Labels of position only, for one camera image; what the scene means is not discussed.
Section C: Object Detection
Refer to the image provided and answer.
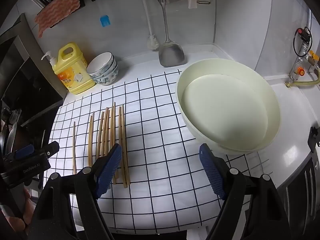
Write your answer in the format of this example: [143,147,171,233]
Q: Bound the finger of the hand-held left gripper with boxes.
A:
[32,141,60,159]
[15,144,35,159]

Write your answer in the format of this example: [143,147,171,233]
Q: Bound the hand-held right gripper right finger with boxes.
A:
[199,144,293,240]

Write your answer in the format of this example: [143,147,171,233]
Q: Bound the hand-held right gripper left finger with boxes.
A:
[27,144,123,240]

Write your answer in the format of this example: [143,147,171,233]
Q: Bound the group of wooden chopsticks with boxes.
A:
[72,102,131,188]

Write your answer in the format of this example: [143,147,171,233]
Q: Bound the cream plastic basin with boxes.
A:
[176,59,281,155]

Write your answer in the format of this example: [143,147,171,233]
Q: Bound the person's left hand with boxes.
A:
[5,197,35,232]

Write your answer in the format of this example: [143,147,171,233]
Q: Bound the shiny metal cookware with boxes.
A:
[0,106,23,155]

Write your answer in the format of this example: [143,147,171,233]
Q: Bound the white black-grid mat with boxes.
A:
[47,71,273,234]

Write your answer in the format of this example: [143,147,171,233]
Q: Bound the yellow detergent pump bottle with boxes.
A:
[41,42,96,95]

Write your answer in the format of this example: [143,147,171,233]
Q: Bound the dark steel cabinet front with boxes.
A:
[275,150,320,240]

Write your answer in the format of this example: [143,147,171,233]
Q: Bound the steel spatula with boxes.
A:
[155,0,186,68]

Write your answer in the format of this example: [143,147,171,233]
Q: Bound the white bottle brush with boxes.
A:
[137,0,159,51]

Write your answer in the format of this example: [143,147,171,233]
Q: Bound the pink striped dish cloth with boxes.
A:
[34,0,81,38]

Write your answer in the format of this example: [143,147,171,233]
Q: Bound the blue silicone basting brush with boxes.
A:
[91,0,112,27]

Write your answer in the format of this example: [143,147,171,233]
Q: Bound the red-knob gas valve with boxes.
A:
[297,27,312,42]

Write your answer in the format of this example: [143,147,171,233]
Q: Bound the steel gas pipe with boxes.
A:
[305,10,314,29]

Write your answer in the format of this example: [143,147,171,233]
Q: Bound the gas valve with hose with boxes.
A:
[286,69,320,88]

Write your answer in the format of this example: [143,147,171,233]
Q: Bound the black cable loop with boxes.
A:
[293,27,312,55]

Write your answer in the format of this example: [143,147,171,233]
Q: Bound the brass valve yellow handle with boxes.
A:
[307,51,320,65]

